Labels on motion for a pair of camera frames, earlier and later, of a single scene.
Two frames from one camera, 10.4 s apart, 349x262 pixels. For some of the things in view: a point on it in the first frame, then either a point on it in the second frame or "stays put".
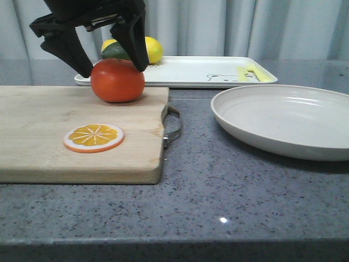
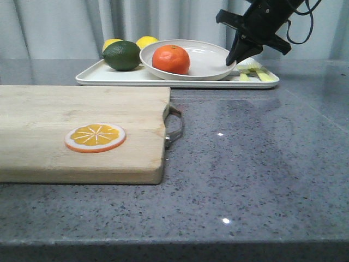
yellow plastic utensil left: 241,72 stays put
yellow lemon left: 107,43 stays put
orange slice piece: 93,137 stays put
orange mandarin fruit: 117,80 → 172,58
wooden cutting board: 64,135 stays put
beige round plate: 303,121 → 206,59
